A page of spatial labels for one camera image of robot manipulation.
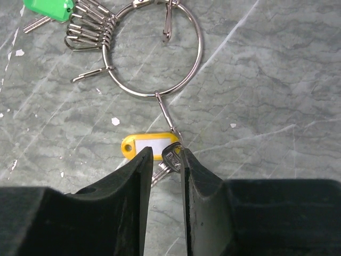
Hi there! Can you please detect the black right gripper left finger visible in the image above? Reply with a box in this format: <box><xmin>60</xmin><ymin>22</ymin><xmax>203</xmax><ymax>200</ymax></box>
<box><xmin>1</xmin><ymin>147</ymin><xmax>153</xmax><ymax>255</ymax></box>

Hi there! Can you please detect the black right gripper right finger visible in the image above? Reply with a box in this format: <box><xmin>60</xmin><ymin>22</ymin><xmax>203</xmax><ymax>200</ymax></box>
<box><xmin>181</xmin><ymin>149</ymin><xmax>340</xmax><ymax>255</ymax></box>

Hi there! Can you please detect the yellow key tag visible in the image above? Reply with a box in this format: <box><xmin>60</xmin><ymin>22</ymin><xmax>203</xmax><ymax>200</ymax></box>
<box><xmin>121</xmin><ymin>132</ymin><xmax>179</xmax><ymax>161</ymax></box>

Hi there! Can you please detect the silver key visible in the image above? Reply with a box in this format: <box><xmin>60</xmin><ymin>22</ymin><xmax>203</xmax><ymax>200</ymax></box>
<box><xmin>151</xmin><ymin>142</ymin><xmax>182</xmax><ymax>188</ymax></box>
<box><xmin>23</xmin><ymin>16</ymin><xmax>54</xmax><ymax>34</ymax></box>

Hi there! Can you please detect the large silver key ring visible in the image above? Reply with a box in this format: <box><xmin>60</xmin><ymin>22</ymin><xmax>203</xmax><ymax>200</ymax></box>
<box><xmin>63</xmin><ymin>0</ymin><xmax>204</xmax><ymax>98</ymax></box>

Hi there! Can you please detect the green key tag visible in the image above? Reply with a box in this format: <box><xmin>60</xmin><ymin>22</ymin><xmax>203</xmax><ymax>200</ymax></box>
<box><xmin>23</xmin><ymin>0</ymin><xmax>75</xmax><ymax>22</ymax></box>

